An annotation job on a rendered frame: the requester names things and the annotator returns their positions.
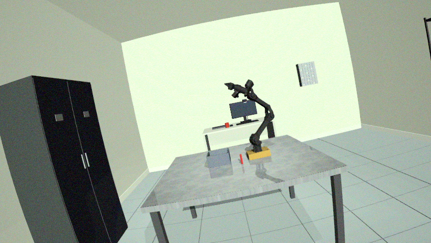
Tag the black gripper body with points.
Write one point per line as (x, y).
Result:
(236, 87)

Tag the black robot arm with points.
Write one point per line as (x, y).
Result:
(248, 92)

